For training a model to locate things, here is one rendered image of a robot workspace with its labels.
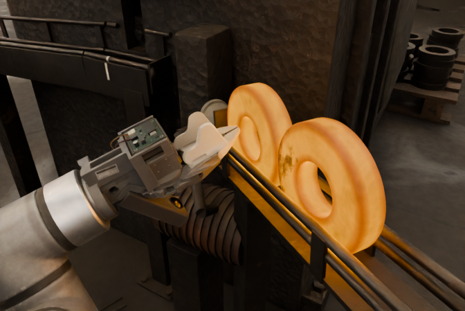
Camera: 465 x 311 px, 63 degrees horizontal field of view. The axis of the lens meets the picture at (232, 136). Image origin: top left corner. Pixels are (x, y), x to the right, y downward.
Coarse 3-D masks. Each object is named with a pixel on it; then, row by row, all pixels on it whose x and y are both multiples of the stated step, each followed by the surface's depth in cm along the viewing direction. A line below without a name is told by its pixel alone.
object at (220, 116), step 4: (224, 108) 62; (216, 112) 61; (220, 112) 62; (224, 112) 62; (216, 116) 62; (220, 116) 62; (224, 116) 62; (216, 120) 62; (220, 120) 62; (224, 120) 63; (216, 124) 62; (220, 124) 63; (224, 124) 63; (216, 128) 62; (220, 160) 65; (220, 164) 66
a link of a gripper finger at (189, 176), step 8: (208, 160) 51; (216, 160) 52; (184, 168) 51; (192, 168) 50; (200, 168) 50; (208, 168) 51; (184, 176) 50; (192, 176) 49; (200, 176) 50; (176, 184) 50; (184, 184) 50; (192, 184) 50
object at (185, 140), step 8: (200, 112) 53; (192, 120) 53; (200, 120) 53; (192, 128) 53; (224, 128) 55; (232, 128) 55; (184, 136) 53; (192, 136) 54; (176, 144) 54; (184, 144) 54; (192, 144) 54
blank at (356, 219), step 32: (320, 128) 40; (288, 160) 47; (320, 160) 41; (352, 160) 37; (288, 192) 49; (320, 192) 47; (352, 192) 37; (384, 192) 37; (320, 224) 43; (352, 224) 38
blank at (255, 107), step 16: (240, 96) 56; (256, 96) 51; (272, 96) 51; (240, 112) 57; (256, 112) 52; (272, 112) 50; (240, 128) 59; (256, 128) 53; (272, 128) 49; (288, 128) 50; (240, 144) 60; (256, 144) 60; (272, 144) 50; (256, 160) 56; (272, 160) 51; (272, 176) 52
